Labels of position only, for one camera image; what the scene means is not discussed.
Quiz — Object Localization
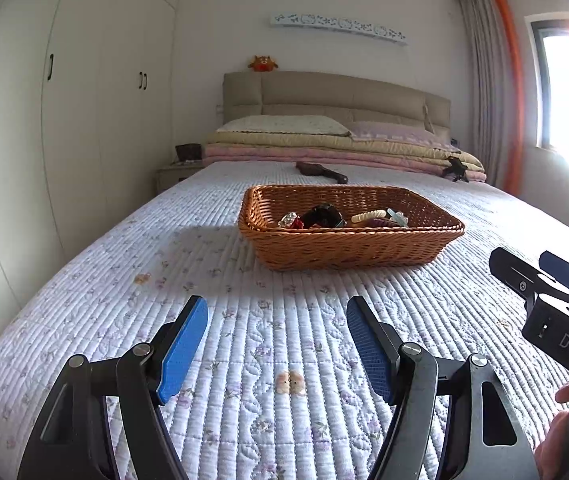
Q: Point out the folded yellow pink quilts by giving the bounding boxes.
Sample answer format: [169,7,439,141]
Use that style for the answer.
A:
[203,131,486,182]

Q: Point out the cream spiral hair tie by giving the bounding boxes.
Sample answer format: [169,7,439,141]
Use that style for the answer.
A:
[349,210,390,224]

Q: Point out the orange plush toy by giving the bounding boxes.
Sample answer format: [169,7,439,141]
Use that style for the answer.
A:
[248,55,279,73]

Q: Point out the black hair claw clip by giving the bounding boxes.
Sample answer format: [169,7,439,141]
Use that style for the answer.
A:
[301,204,345,229]

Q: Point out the cream floral pillow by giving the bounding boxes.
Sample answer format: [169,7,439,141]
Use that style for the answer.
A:
[217,115,351,136]

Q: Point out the person's right hand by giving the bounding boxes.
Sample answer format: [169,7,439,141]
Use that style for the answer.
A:
[534,382,569,480]

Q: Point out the pink pillow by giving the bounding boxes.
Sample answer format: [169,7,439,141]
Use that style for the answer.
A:
[346,122,455,150]

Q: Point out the clear crystal bead bracelet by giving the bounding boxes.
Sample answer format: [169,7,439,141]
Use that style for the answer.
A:
[277,211,306,230]

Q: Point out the grey orange curtain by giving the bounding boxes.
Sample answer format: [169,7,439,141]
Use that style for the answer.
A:
[458,0,525,195]

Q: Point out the dark wooden hairbrush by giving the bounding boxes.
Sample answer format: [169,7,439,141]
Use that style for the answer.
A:
[295,162,348,184]

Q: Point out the white carved wall shelf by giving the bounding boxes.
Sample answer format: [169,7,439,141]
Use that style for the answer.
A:
[270,13,408,47]

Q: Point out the light blue hair clip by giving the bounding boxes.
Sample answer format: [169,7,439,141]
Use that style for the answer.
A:
[386,208,409,228]

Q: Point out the white built-in wardrobe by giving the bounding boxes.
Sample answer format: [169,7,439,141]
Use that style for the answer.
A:
[0,0,178,335]

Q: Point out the beige padded headboard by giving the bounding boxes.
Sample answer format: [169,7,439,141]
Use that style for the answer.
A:
[222,72,450,142]

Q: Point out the lavender quilted bedspread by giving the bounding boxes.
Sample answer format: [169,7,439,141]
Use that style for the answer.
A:
[0,162,569,479]

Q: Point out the brown wicker basket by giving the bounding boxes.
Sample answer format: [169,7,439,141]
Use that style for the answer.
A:
[238,184,465,271]

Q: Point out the beige nightstand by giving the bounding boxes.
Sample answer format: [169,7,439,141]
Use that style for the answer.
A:
[154,160,204,195]

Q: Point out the small black tripod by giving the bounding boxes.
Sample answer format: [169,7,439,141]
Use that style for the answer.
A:
[441,156,470,183]

